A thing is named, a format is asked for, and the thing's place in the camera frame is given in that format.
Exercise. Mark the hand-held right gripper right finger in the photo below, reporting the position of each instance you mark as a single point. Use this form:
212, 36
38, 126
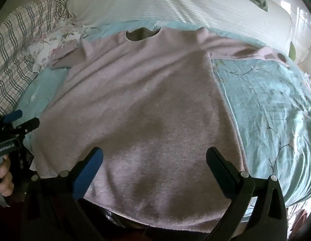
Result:
220, 173

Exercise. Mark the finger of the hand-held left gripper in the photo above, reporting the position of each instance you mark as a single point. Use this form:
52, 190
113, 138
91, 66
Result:
30, 126
13, 115

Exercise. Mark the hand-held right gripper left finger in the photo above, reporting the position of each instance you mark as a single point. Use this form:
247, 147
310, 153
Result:
86, 175

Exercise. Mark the pink knit sweater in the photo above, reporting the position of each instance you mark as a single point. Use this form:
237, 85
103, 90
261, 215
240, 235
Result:
145, 105

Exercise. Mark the person's left hand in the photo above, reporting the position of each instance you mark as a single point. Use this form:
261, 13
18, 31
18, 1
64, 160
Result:
5, 173

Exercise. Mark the plaid cloth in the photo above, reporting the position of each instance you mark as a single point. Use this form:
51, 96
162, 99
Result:
15, 55

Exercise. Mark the teal floral bed sheet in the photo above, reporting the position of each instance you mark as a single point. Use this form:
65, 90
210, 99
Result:
265, 100

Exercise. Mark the floral ruffled cloth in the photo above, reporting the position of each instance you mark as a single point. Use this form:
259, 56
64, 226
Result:
60, 40

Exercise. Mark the small green cloth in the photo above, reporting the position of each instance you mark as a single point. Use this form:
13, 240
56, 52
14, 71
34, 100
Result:
292, 50

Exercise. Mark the white striped blanket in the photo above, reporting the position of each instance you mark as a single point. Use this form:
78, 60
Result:
170, 5

